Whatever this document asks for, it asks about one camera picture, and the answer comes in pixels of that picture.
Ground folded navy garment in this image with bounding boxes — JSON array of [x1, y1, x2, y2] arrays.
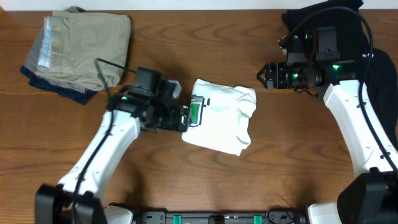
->
[[20, 66, 98, 105]]

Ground white printed t-shirt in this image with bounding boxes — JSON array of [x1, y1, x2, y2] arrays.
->
[[182, 79, 257, 156]]

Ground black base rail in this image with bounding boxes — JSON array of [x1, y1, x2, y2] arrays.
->
[[132, 208, 309, 224]]

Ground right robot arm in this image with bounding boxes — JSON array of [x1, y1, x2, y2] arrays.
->
[[256, 62, 397, 223]]

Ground folded khaki trousers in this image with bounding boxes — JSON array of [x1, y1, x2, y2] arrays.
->
[[24, 7, 131, 93]]

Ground black t-shirt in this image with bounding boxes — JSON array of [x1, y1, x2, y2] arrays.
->
[[282, 0, 397, 147]]

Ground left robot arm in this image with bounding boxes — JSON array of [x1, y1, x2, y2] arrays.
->
[[35, 80, 188, 223]]

